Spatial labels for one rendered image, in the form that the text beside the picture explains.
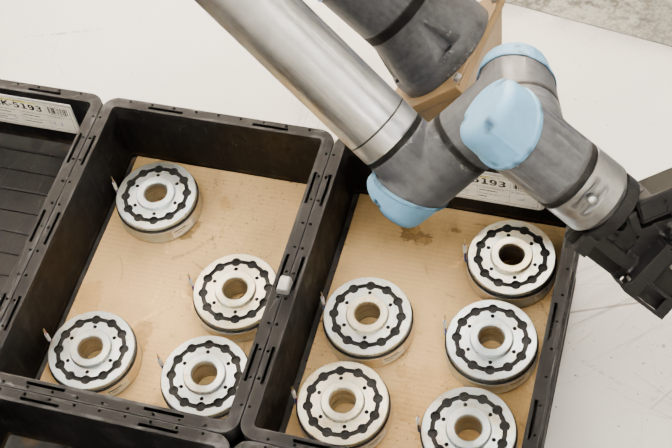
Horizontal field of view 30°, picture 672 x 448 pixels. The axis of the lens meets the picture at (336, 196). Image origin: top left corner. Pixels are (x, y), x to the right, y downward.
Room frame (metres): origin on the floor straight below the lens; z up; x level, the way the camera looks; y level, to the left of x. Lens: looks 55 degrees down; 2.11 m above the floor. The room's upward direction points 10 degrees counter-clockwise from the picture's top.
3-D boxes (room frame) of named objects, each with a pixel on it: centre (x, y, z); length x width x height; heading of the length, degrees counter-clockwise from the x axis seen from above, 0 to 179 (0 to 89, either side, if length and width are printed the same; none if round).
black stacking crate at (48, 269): (0.80, 0.20, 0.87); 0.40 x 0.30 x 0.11; 156
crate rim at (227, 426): (0.80, 0.20, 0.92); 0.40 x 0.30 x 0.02; 156
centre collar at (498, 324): (0.65, -0.14, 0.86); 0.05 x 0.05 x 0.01
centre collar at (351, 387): (0.60, 0.03, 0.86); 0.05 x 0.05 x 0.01
